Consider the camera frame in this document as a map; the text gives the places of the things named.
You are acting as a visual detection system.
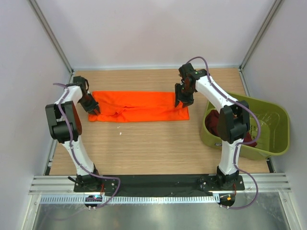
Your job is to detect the orange t shirt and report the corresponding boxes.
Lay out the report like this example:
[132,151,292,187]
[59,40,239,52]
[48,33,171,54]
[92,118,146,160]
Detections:
[88,91,189,123]

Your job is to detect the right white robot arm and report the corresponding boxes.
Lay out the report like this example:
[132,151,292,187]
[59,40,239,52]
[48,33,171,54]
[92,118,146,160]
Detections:
[175,63,250,189]

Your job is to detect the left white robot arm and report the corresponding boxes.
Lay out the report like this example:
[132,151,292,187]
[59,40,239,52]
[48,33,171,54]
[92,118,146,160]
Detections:
[45,76,101,188]

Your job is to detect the maroon t shirt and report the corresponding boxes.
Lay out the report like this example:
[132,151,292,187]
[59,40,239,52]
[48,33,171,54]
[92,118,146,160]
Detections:
[205,110,257,148]

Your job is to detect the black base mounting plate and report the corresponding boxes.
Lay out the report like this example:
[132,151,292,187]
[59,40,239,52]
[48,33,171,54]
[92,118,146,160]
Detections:
[68,174,245,197]

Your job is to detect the olive green plastic basket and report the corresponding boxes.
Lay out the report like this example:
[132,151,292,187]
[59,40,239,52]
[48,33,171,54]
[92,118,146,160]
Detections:
[200,92,290,161]

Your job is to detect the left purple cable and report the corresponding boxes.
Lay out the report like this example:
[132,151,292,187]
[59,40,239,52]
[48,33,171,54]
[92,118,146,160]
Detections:
[52,82,122,208]

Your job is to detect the purple cable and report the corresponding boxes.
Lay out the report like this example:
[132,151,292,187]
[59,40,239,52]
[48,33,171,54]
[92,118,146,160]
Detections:
[52,82,122,208]
[187,56,262,210]

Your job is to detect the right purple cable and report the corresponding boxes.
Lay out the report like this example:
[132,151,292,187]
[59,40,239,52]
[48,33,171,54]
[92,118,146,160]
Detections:
[187,56,262,210]

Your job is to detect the slotted cable duct rail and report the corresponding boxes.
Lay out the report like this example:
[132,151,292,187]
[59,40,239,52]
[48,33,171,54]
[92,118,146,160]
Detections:
[40,194,220,205]

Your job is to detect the left aluminium corner post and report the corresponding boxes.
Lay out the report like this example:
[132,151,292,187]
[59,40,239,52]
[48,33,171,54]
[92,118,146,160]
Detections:
[27,0,74,75]

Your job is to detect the aluminium corner post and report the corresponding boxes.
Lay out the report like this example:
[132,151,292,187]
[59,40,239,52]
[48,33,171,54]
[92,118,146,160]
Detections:
[27,0,74,75]
[239,0,284,72]

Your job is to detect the aluminium frame rail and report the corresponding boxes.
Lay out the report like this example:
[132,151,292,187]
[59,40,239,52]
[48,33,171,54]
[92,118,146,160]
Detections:
[29,173,291,197]

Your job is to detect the right aluminium corner post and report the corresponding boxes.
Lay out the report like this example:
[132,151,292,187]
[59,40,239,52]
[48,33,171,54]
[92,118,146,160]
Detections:
[239,0,284,72]

